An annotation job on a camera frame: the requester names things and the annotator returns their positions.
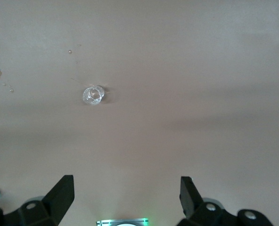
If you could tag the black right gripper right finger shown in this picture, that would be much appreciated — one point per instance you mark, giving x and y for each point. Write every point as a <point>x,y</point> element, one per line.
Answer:
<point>193,207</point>

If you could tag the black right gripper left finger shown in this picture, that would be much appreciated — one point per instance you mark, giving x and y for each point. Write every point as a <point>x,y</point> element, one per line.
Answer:
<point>47,207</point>

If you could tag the clear glass cup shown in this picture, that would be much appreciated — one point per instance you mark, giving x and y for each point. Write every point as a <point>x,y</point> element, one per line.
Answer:
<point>92,95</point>

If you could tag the brown paper table cover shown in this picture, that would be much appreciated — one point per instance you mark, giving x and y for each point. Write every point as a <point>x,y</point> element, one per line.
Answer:
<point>177,94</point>

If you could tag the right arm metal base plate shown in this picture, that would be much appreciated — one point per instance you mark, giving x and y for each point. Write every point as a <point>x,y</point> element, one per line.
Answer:
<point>106,222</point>

